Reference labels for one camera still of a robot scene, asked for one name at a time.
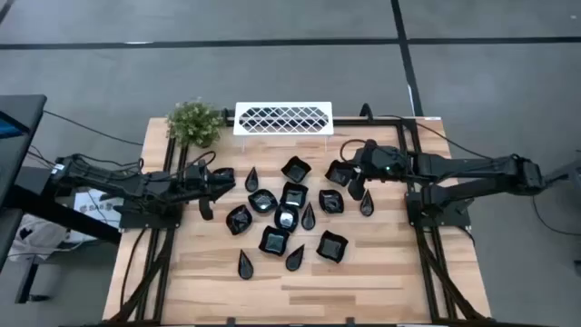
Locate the black oval mini plate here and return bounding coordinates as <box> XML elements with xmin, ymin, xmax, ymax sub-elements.
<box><xmin>225</xmin><ymin>203</ymin><xmax>253</xmax><ymax>236</ymax></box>
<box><xmin>247</xmin><ymin>188</ymin><xmax>279</xmax><ymax>214</ymax></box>
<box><xmin>273</xmin><ymin>203</ymin><xmax>300</xmax><ymax>233</ymax></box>
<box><xmin>318</xmin><ymin>188</ymin><xmax>346</xmax><ymax>215</ymax></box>

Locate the white printed cardboard box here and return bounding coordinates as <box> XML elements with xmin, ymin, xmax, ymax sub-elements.
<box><xmin>67</xmin><ymin>188</ymin><xmax>123</xmax><ymax>244</ymax></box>

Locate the black left base cable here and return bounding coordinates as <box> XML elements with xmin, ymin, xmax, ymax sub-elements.
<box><xmin>118</xmin><ymin>226</ymin><xmax>149</xmax><ymax>314</ymax></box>

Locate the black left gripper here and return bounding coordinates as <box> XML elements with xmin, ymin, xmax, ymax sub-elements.
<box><xmin>174</xmin><ymin>166</ymin><xmax>237</xmax><ymax>223</ymax></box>

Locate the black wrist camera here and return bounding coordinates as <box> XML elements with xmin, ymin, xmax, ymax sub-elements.
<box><xmin>189</xmin><ymin>159</ymin><xmax>214</xmax><ymax>183</ymax></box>
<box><xmin>361</xmin><ymin>139</ymin><xmax>380</xmax><ymax>160</ymax></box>

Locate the black round plastic bowl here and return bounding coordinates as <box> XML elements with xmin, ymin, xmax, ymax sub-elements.
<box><xmin>279</xmin><ymin>181</ymin><xmax>310</xmax><ymax>210</ymax></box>

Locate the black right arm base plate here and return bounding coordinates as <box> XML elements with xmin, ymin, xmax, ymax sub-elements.
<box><xmin>405</xmin><ymin>190</ymin><xmax>472</xmax><ymax>229</ymax></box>

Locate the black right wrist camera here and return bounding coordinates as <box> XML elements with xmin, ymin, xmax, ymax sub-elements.
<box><xmin>361</xmin><ymin>139</ymin><xmax>380</xmax><ymax>160</ymax></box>

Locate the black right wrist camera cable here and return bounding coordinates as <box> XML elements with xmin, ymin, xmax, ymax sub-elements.
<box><xmin>338</xmin><ymin>137</ymin><xmax>369</xmax><ymax>164</ymax></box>

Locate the white plastic bag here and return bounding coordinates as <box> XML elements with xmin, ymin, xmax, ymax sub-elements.
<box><xmin>7</xmin><ymin>213</ymin><xmax>69</xmax><ymax>263</ymax></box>

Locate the green potted plant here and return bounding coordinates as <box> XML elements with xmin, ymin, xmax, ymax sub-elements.
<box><xmin>165</xmin><ymin>96</ymin><xmax>227</xmax><ymax>150</ymax></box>

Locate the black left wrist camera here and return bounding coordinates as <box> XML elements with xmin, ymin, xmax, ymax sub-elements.
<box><xmin>189</xmin><ymin>159</ymin><xmax>214</xmax><ymax>183</ymax></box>

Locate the black teardrop mini plate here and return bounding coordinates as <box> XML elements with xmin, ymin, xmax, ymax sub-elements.
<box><xmin>359</xmin><ymin>189</ymin><xmax>375</xmax><ymax>218</ymax></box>
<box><xmin>244</xmin><ymin>166</ymin><xmax>260</xmax><ymax>193</ymax></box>
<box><xmin>237</xmin><ymin>249</ymin><xmax>255</xmax><ymax>281</ymax></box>
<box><xmin>284</xmin><ymin>243</ymin><xmax>306</xmax><ymax>273</ymax></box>
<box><xmin>300</xmin><ymin>202</ymin><xmax>317</xmax><ymax>232</ymax></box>

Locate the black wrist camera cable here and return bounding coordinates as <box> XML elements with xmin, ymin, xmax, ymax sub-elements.
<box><xmin>338</xmin><ymin>137</ymin><xmax>369</xmax><ymax>164</ymax></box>
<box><xmin>179</xmin><ymin>150</ymin><xmax>217</xmax><ymax>176</ymax></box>

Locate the black left wrist camera cable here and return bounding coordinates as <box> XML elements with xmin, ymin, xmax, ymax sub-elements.
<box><xmin>179</xmin><ymin>150</ymin><xmax>217</xmax><ymax>176</ymax></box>

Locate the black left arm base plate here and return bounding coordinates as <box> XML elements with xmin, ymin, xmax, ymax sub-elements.
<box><xmin>118</xmin><ymin>199</ymin><xmax>183</xmax><ymax>230</ymax></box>

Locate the white lattice wire rack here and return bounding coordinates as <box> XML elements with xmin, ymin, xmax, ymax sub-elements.
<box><xmin>232</xmin><ymin>101</ymin><xmax>335</xmax><ymax>154</ymax></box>

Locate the grey tripod stand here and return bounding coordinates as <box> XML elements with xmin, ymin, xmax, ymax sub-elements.
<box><xmin>537</xmin><ymin>149</ymin><xmax>581</xmax><ymax>201</ymax></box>

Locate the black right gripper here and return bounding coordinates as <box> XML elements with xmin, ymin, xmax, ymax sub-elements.
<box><xmin>347</xmin><ymin>156</ymin><xmax>409</xmax><ymax>202</ymax></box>

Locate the black desk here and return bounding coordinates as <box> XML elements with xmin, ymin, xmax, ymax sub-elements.
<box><xmin>0</xmin><ymin>94</ymin><xmax>123</xmax><ymax>305</ymax></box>

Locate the lit display screen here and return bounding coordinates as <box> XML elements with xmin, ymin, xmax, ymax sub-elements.
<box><xmin>0</xmin><ymin>111</ymin><xmax>25</xmax><ymax>140</ymax></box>

